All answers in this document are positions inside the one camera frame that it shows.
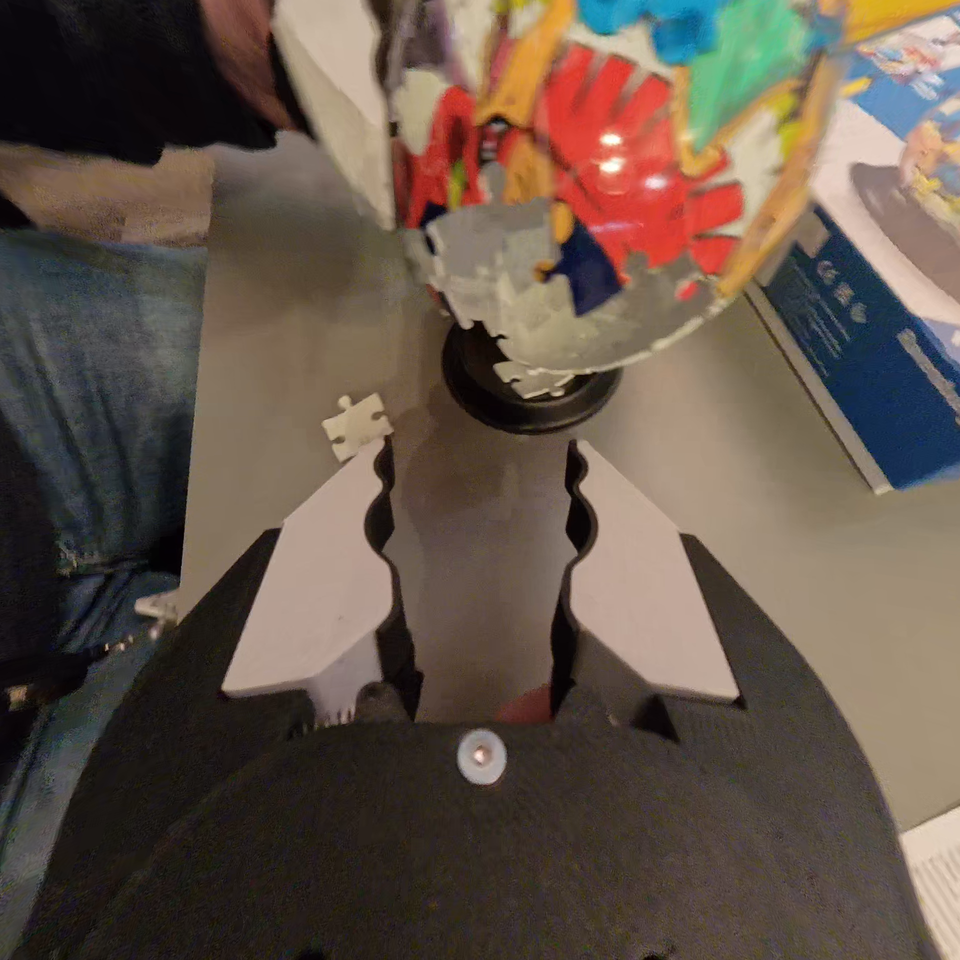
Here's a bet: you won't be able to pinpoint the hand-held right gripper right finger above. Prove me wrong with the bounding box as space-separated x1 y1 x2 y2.
549 438 740 725

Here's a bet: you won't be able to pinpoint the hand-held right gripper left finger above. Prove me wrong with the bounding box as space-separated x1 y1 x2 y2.
221 437 421 725

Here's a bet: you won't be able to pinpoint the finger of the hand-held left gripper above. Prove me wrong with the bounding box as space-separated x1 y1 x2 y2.
268 0 399 232

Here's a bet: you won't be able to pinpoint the single white puzzle piece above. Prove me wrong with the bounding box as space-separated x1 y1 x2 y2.
321 395 395 462

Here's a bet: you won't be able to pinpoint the colourful cartoon puzzle ball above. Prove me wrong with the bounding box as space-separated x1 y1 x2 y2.
375 0 864 399

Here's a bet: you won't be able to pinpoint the person's left forearm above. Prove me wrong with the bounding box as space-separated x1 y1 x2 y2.
0 0 282 165

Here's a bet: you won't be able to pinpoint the black round ball stand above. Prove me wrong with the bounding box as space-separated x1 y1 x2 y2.
441 322 624 435

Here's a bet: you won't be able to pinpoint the blue puzzle box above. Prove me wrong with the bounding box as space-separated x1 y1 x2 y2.
746 0 960 496

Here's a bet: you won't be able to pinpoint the person's left hand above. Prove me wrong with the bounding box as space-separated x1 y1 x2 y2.
196 0 301 132

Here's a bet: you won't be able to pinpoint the person's legs in jeans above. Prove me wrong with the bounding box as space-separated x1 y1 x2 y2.
0 228 211 826

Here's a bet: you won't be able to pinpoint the white instruction sheet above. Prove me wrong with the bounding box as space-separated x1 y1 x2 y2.
898 806 960 960

